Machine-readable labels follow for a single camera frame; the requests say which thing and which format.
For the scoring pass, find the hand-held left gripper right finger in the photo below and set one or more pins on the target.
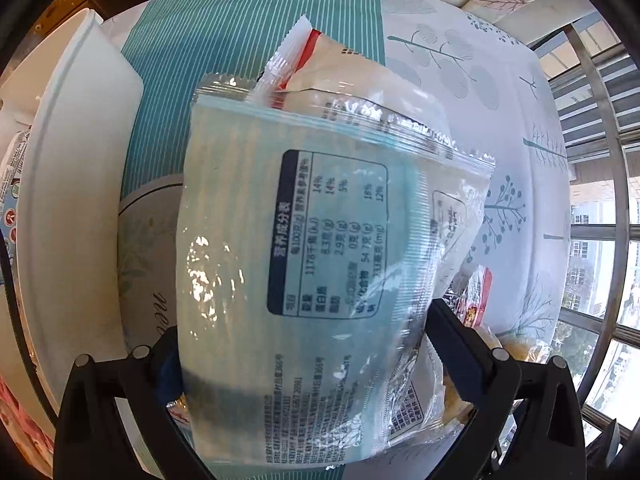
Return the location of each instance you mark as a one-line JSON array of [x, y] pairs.
[[450, 355]]

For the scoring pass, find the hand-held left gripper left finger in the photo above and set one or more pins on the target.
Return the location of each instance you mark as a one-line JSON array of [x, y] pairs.
[[145, 375]]

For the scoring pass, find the clear cracker packet red label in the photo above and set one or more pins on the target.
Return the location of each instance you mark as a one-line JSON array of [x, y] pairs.
[[477, 300]]

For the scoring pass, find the clear bag of yellow puffs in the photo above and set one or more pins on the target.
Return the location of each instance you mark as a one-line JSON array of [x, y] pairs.
[[525, 352]]

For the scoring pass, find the light blue snack packet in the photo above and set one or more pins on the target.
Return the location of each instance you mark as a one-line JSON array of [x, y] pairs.
[[240, 240]]

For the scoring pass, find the white plastic bin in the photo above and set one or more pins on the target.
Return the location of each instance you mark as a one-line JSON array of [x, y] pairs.
[[75, 160]]

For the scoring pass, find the white snack packet red print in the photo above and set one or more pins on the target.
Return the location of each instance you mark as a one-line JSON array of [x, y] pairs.
[[340, 70]]

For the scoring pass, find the metal window grille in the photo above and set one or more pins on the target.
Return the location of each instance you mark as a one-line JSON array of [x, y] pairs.
[[600, 322]]

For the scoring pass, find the blue and white printed tablecloth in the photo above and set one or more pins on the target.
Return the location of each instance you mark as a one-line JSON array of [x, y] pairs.
[[500, 110]]

